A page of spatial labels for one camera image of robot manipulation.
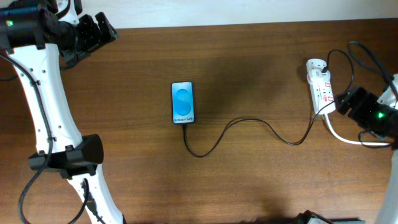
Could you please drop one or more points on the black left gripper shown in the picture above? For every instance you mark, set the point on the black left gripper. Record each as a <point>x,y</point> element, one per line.
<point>88,23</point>

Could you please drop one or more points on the black USB charger plug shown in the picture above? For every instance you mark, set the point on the black USB charger plug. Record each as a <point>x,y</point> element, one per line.
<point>325,69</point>

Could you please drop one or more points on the blue Galaxy smartphone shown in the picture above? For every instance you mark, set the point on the blue Galaxy smartphone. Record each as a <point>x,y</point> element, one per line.
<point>183,110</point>

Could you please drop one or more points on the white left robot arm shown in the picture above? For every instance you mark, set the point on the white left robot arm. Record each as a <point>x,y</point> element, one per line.
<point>41,39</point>

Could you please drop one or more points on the white power strip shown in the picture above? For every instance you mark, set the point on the white power strip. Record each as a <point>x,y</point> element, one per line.
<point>320,87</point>

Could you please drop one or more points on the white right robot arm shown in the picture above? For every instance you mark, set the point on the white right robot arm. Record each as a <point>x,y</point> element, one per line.
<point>388,210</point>

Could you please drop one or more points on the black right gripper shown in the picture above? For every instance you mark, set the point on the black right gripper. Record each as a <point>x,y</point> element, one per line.
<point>347,101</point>

